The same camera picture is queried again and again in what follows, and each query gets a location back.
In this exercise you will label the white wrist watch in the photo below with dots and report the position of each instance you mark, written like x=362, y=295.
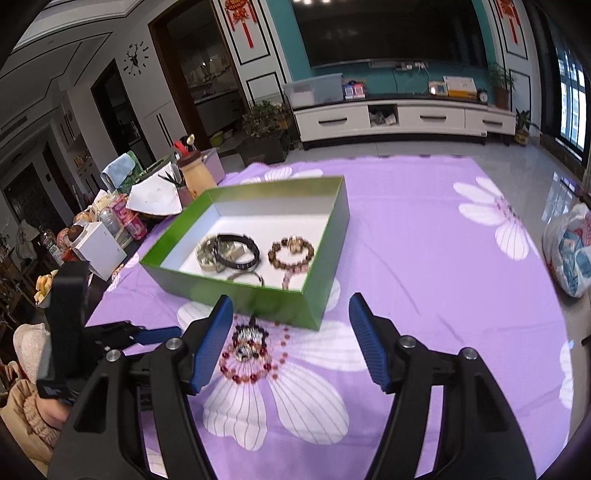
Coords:
x=206, y=260

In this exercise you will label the red chinese knot decoration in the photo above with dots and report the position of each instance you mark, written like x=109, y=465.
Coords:
x=240, y=12

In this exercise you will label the silver bangle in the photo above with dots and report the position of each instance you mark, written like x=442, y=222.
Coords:
x=251, y=275

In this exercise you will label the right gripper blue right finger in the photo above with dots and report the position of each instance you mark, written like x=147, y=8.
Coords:
x=480, y=437

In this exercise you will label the yellow bottle brown cap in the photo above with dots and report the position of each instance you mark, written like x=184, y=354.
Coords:
x=197, y=177

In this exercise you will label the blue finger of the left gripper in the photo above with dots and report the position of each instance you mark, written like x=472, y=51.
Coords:
x=156, y=336

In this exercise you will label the pink pen holder cup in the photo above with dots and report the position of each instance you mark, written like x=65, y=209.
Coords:
x=185, y=196

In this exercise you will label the beige left sleeve forearm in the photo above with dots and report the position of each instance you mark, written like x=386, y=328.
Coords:
x=18, y=409

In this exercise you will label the white TV cabinet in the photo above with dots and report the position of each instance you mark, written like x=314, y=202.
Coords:
x=405, y=116

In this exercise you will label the blue folded towel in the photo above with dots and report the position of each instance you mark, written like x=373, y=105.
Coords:
x=117, y=171

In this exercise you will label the black wrist watch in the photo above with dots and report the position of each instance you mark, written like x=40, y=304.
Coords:
x=248, y=261

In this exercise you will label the clear storage bin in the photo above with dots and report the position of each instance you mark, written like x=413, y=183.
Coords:
x=314, y=91

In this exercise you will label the wall clock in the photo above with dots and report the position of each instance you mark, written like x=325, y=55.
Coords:
x=135, y=59

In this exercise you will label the person's left hand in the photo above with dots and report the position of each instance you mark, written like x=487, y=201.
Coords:
x=53, y=412

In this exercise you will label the potted green plant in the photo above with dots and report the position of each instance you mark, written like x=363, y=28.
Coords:
x=502, y=81

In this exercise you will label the purple floral tablecloth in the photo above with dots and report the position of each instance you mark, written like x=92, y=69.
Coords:
x=433, y=245

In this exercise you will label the white small box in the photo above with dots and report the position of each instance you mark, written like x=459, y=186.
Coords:
x=100, y=249

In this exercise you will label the green cardboard box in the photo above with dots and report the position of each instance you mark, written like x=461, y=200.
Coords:
x=273, y=248

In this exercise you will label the white paper sheet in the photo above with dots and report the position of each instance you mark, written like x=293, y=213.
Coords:
x=154, y=196

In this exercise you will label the plastic bag with items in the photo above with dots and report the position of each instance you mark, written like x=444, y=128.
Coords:
x=566, y=250

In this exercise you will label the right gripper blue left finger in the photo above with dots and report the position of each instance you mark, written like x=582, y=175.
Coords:
x=103, y=436

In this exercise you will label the large black television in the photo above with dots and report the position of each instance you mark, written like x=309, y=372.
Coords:
x=339, y=32

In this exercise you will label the pink snack cup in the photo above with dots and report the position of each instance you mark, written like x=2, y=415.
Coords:
x=128, y=218

